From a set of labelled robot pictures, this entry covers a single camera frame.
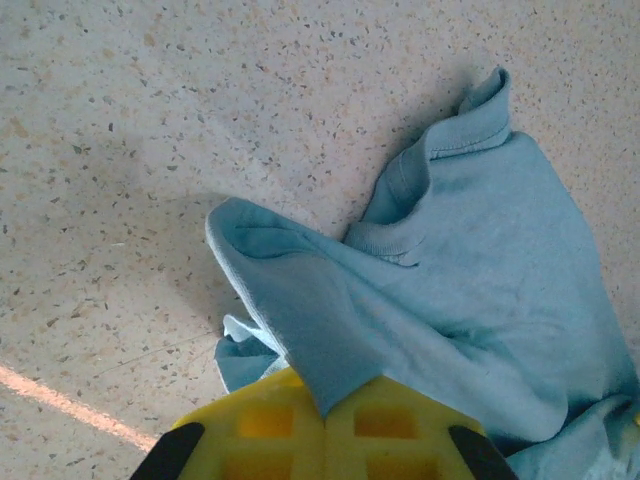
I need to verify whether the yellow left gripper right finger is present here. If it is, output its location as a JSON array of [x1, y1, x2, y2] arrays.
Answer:
[[323, 375, 522, 480]]

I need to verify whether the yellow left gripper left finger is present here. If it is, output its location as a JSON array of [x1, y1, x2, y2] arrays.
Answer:
[[129, 368, 327, 480]]

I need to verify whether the light blue t-shirt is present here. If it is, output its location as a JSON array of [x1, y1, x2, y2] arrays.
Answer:
[[205, 66, 640, 480]]

